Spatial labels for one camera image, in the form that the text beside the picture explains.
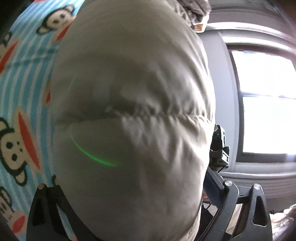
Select beige puffer jacket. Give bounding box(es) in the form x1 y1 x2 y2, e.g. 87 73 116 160
50 1 215 240

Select beige patterned folded clothes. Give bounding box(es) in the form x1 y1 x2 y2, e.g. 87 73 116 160
178 0 212 33

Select window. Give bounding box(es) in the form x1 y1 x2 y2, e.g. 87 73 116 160
227 44 295 163

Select blue monkey print blanket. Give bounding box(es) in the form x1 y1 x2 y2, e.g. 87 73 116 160
1 1 82 240

